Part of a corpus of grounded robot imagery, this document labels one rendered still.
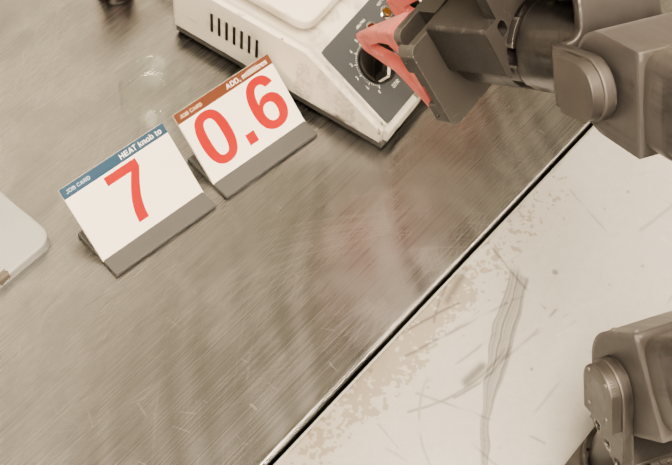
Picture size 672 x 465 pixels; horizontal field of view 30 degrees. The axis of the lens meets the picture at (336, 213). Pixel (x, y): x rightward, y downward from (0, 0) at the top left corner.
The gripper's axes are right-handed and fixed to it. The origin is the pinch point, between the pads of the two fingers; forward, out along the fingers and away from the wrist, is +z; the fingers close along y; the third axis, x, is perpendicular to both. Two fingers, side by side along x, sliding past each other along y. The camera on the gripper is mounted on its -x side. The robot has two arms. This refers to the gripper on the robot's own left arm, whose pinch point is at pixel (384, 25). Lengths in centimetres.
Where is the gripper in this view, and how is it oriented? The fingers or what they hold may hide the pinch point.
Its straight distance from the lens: 86.5
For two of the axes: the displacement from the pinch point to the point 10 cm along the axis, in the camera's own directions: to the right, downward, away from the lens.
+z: -6.3, -1.9, 7.5
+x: 4.7, 6.8, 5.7
